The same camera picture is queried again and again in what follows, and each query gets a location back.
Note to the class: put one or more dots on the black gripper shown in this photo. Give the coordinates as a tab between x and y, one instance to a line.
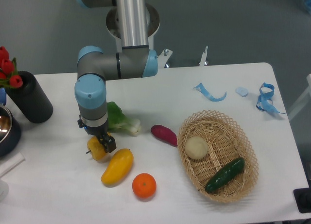
99	128

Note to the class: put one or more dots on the yellow bell pepper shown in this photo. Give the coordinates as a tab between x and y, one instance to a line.
95	149

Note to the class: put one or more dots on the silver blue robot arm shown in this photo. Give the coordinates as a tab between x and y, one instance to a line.
94	68

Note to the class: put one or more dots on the yellow mango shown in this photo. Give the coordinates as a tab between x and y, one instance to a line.
118	167

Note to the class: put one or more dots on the green bok choy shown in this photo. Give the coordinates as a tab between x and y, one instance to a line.
119	122

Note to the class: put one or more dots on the orange tangerine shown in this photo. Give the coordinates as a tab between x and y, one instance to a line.
144	186

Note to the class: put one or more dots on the purple sweet potato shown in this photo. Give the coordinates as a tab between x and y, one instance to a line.
164	134

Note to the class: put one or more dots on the black cylindrical vase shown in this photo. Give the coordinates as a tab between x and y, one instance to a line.
31	99

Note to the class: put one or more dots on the dark metal bowl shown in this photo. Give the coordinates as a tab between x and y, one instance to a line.
10	131

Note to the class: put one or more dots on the curved blue tape strip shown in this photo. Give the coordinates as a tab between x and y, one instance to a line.
200	88

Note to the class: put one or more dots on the woven wicker basket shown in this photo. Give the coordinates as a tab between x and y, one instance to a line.
226	141

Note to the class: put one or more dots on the red tulip bouquet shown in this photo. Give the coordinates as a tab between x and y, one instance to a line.
9	76

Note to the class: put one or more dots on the dark green cucumber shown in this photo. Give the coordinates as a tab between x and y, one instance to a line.
223	176

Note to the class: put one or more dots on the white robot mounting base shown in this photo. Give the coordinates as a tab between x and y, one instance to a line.
153	24

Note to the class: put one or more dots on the small pale blue cap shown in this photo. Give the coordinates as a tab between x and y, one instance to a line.
243	92

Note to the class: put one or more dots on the tangled blue tape strip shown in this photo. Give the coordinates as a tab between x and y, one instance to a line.
264	101

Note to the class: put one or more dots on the black device at edge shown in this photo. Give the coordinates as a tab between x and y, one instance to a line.
303	199

